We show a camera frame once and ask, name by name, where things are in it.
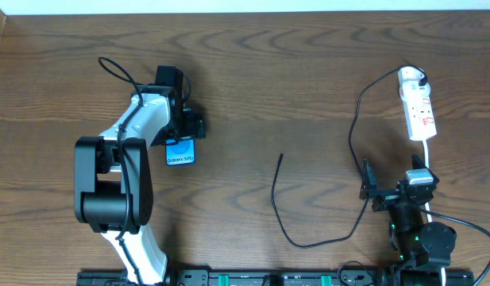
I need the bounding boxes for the blue Samsung Galaxy smartphone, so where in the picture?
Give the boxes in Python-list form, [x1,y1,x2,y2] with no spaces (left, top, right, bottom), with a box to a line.
[165,140,196,166]

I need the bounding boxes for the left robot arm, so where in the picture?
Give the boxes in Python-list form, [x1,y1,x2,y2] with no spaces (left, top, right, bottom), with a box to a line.
[74,83,205,285]

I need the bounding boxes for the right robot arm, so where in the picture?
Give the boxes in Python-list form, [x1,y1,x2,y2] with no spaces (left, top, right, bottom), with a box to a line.
[360,154,457,285]

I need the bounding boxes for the white USB charger plug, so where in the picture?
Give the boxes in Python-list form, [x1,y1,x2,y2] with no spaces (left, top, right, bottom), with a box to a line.
[399,80,430,102]

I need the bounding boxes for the white power strip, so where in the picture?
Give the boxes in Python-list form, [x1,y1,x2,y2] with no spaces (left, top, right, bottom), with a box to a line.
[398,67,437,141]

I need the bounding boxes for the black left camera cable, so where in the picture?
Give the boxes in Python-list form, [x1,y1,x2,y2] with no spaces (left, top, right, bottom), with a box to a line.
[98,56,146,286]

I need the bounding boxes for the black camera cable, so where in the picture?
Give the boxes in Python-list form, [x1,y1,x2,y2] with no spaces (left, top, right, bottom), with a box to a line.
[417,205,490,286]
[98,56,146,286]

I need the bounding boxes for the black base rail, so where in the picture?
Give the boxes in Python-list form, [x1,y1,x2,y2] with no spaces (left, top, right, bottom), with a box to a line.
[75,269,474,286]

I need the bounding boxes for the black right camera cable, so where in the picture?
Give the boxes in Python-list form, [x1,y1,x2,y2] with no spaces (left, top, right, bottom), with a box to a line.
[417,205,490,286]

